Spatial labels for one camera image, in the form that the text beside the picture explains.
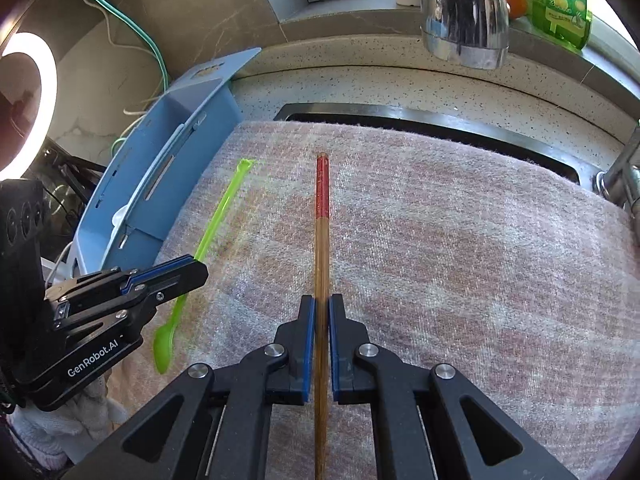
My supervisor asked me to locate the blue plastic drain basket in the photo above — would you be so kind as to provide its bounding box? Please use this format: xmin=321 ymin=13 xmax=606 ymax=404
xmin=72 ymin=47 xmax=263 ymax=281

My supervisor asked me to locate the round ring light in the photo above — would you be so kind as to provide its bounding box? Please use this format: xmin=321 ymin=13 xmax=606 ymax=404
xmin=0 ymin=32 xmax=58 ymax=181

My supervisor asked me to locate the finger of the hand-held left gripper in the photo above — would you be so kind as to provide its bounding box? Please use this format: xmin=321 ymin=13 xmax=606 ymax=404
xmin=45 ymin=254 xmax=197 ymax=305
xmin=54 ymin=259 xmax=209 ymax=335

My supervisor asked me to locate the red-tipped bamboo chopstick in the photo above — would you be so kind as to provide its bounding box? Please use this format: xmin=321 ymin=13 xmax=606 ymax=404
xmin=312 ymin=152 xmax=332 ymax=480

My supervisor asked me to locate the black tripod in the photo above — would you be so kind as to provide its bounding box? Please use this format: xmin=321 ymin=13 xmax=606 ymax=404
xmin=45 ymin=145 xmax=108 ymax=201

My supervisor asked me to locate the white cable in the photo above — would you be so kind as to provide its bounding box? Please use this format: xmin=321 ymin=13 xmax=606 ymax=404
xmin=75 ymin=0 xmax=161 ymax=128

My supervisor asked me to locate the green dish soap bottle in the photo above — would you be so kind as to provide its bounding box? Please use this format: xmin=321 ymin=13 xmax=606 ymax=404
xmin=530 ymin=0 xmax=593 ymax=51

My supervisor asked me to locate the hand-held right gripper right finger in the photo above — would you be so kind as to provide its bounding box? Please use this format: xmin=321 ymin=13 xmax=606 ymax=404
xmin=327 ymin=294 xmax=578 ymax=480

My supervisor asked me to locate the teal hose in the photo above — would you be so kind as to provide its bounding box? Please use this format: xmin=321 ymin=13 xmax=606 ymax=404
xmin=70 ymin=0 xmax=168 ymax=161

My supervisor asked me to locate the steel sink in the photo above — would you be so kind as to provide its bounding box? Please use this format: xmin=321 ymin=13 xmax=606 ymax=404
xmin=274 ymin=102 xmax=583 ymax=186

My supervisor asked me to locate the pink woven towel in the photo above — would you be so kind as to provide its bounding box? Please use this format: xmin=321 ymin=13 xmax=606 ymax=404
xmin=107 ymin=120 xmax=640 ymax=480

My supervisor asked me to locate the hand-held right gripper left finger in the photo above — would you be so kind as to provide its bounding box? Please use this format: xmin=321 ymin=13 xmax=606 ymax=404
xmin=62 ymin=295 xmax=317 ymax=480

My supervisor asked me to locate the chrome faucet head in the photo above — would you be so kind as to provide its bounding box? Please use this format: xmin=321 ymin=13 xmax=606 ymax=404
xmin=420 ymin=0 xmax=511 ymax=70

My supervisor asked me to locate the chrome faucet base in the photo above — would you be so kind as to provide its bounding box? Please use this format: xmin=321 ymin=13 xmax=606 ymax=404
xmin=595 ymin=120 xmax=640 ymax=221

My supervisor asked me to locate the person's left hand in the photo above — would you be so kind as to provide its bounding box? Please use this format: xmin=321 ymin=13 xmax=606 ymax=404
xmin=10 ymin=374 xmax=129 ymax=472

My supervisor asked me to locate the green plastic spoon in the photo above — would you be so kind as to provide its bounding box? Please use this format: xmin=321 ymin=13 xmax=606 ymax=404
xmin=154 ymin=158 xmax=258 ymax=375

